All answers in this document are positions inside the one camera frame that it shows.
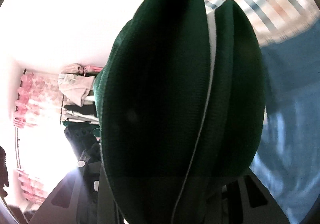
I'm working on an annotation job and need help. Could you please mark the pink toy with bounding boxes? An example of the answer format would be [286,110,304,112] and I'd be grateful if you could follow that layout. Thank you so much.
[82,64,104,75]

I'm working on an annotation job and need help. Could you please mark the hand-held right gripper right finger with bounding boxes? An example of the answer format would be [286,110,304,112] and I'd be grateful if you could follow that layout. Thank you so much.
[207,169,292,224]

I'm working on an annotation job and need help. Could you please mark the blue striped bed sheet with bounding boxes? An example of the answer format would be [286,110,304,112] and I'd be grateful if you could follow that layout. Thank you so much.
[249,20,320,224]

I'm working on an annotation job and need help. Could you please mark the green varsity jacket white sleeves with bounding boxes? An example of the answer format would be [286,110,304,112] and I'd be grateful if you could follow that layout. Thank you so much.
[94,0,267,224]

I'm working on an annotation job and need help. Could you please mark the pile of clothes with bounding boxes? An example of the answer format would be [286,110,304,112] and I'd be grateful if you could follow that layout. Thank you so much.
[59,63,104,127]

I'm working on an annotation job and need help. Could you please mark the pink floral curtain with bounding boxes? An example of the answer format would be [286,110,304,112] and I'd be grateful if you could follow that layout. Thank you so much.
[12,69,63,202]

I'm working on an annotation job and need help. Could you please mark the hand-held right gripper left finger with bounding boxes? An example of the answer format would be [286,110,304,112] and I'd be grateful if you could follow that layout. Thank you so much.
[25,144,123,224]

